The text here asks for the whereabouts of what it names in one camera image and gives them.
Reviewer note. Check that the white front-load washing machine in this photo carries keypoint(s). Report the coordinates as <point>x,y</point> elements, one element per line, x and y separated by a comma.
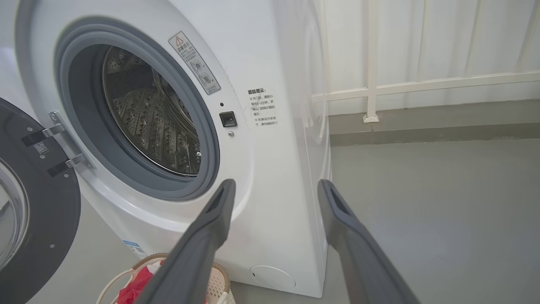
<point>261,169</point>

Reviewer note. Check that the white metal railing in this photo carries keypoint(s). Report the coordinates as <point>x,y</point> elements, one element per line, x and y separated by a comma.
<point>372,63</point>

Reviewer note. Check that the black round glass washer door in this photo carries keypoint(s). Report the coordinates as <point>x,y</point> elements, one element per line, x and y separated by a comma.
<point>55,219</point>

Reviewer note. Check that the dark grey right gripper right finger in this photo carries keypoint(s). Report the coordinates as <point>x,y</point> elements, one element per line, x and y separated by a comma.
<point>363,266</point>

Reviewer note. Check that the black door latch socket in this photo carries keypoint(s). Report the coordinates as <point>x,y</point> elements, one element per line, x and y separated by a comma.
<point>228,119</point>

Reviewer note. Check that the round white filter cover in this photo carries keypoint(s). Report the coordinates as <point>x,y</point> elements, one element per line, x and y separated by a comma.
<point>272,278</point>

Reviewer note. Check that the red printed shirt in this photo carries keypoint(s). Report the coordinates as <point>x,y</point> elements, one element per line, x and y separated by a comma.
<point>135,287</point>

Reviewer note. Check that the grey warning sticker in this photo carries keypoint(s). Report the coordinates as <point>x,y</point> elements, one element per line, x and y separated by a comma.
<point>194,63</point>

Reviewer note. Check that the blue energy label sticker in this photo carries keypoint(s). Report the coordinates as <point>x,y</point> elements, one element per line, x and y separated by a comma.
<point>135,248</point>

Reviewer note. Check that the metal door hinge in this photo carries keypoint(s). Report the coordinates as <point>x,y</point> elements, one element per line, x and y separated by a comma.
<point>67,139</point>

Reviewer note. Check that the cream perforated laundry basket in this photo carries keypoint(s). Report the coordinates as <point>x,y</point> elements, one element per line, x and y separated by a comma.
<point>221,287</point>

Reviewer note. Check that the black text notice sticker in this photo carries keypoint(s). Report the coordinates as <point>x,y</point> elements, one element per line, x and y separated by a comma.
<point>262,107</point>

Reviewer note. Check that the stainless steel washing machine drum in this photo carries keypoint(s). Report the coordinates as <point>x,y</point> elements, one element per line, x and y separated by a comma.
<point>143,114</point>

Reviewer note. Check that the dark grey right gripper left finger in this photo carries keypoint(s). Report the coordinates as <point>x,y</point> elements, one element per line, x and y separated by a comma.
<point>190,257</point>

